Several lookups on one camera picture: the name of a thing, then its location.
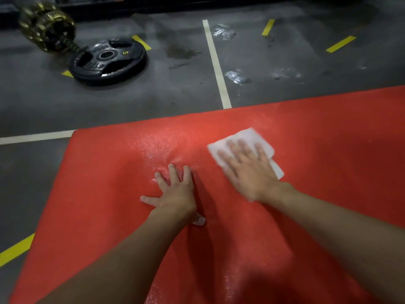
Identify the person's right hand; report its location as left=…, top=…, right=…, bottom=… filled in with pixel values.
left=217, top=139, right=295, bottom=204

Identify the red mat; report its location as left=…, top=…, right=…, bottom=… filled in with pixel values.
left=8, top=86, right=405, bottom=304

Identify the black weight plate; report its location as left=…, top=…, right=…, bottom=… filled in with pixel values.
left=68, top=38, right=149, bottom=87

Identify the long yellow tape strip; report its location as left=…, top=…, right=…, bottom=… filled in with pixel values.
left=0, top=233, right=36, bottom=268

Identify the person's left hand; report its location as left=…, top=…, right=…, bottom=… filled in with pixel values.
left=140, top=163, right=207, bottom=227

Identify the gold black dumbbell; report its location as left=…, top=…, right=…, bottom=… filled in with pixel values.
left=17, top=0, right=82, bottom=55

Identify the black gym machine frame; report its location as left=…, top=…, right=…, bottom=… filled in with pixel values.
left=0, top=0, right=365, bottom=29

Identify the white wet wipe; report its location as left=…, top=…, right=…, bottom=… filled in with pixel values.
left=207, top=128, right=285, bottom=181

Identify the person's left forearm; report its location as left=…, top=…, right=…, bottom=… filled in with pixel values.
left=36, top=207, right=194, bottom=304

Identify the person's right forearm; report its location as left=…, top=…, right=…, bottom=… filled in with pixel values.
left=277, top=186, right=405, bottom=304

